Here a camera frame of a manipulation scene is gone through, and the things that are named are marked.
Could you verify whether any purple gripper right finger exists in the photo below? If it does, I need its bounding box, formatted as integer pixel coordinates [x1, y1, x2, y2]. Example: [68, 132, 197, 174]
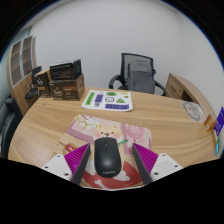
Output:
[132, 143, 182, 185]

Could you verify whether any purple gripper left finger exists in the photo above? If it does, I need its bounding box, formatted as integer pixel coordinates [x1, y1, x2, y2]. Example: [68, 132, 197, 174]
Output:
[42, 144, 90, 185]

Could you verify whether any black computer mouse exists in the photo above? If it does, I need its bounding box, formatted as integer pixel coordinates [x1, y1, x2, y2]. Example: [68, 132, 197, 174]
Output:
[94, 137, 122, 178]

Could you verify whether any pink cartoon mouse pad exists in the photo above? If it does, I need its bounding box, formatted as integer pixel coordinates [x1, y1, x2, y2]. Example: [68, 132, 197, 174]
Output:
[59, 114, 152, 189]

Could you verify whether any green card box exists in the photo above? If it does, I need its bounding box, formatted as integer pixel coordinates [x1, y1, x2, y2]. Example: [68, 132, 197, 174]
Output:
[215, 136, 221, 156]

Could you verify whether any orange cardboard box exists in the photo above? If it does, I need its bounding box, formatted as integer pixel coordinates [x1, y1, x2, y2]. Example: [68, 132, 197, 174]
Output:
[204, 114, 217, 131]

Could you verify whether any white sticker sheet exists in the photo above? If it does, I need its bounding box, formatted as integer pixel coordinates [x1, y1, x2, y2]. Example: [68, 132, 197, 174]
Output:
[82, 90, 133, 111]

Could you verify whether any brown cardboard box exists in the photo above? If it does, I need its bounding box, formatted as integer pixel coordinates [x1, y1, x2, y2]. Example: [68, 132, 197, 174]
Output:
[49, 74, 85, 101]

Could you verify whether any purple standing card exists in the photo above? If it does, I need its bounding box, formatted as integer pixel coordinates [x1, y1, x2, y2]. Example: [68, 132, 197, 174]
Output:
[214, 107, 224, 136]

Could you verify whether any black sofa chair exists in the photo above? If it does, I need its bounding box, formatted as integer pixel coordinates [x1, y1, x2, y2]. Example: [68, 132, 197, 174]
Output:
[0, 98, 23, 159]

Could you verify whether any wooden side desk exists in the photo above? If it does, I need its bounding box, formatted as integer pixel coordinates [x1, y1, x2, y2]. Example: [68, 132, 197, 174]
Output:
[165, 73, 215, 115]

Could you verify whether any black side chair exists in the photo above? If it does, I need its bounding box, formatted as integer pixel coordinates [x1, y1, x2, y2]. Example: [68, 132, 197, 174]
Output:
[25, 66, 42, 100]

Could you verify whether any small dark brown box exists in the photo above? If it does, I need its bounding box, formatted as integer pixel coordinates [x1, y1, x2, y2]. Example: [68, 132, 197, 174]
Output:
[35, 70, 51, 98]

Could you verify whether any black mesh office chair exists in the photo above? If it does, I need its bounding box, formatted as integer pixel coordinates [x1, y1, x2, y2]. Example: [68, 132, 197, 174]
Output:
[109, 53, 166, 96]

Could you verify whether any black box on top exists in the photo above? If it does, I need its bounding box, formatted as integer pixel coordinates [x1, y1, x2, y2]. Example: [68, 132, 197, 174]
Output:
[50, 59, 82, 80]

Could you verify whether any wooden bookshelf cabinet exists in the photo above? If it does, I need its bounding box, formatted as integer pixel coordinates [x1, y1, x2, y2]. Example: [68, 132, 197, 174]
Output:
[7, 36, 36, 114]

